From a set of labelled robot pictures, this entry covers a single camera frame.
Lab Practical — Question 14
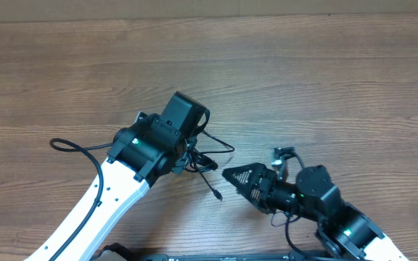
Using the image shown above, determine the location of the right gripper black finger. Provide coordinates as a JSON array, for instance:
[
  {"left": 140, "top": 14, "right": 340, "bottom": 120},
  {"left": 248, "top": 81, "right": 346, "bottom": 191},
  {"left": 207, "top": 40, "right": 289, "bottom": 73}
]
[
  {"left": 222, "top": 162, "right": 266, "bottom": 192},
  {"left": 237, "top": 188, "right": 266, "bottom": 210}
]

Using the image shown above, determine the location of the black USB-A cable with coil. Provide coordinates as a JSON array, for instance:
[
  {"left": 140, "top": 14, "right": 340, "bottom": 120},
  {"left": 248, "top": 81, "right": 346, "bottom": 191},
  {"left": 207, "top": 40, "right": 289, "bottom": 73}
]
[{"left": 185, "top": 143, "right": 224, "bottom": 202}]

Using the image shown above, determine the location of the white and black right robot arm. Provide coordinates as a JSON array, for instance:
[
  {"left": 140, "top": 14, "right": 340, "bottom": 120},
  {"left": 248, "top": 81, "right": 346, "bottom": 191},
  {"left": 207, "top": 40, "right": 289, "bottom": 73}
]
[{"left": 222, "top": 162, "right": 407, "bottom": 260}]

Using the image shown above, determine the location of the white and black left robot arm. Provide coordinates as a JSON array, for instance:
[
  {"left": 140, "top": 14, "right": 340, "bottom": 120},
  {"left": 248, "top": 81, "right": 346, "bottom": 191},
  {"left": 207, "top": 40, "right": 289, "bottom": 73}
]
[{"left": 29, "top": 92, "right": 210, "bottom": 260}]

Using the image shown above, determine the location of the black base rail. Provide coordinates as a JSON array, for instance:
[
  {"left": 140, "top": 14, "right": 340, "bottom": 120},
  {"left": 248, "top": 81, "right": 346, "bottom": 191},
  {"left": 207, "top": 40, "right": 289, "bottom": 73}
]
[{"left": 92, "top": 249, "right": 340, "bottom": 261}]

